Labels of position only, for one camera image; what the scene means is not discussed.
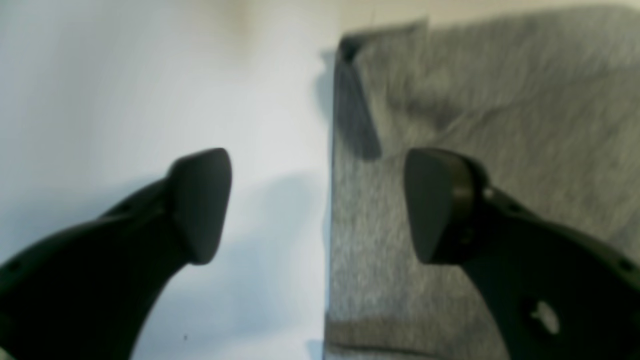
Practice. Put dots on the grey T-shirt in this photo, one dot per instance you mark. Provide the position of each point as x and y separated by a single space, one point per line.
547 101

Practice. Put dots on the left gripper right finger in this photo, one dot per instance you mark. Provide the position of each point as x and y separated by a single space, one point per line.
554 292

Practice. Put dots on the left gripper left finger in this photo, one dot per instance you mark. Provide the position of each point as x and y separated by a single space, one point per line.
84 293

